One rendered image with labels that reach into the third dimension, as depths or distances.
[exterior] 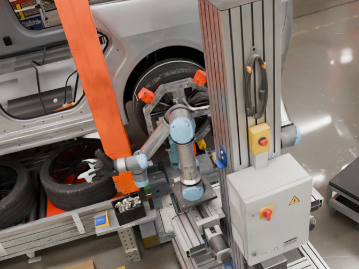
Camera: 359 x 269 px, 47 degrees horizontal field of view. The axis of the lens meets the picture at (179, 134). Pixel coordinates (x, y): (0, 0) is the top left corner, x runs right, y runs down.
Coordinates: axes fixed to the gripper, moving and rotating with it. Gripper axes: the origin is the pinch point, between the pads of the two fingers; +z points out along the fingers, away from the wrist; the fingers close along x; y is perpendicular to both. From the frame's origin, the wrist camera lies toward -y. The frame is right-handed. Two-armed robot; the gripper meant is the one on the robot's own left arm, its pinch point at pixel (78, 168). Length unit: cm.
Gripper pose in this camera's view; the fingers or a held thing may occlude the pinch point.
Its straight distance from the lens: 223.2
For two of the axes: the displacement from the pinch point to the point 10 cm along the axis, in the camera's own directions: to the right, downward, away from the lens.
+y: 1.6, 8.6, 4.9
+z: -9.9, 1.7, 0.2
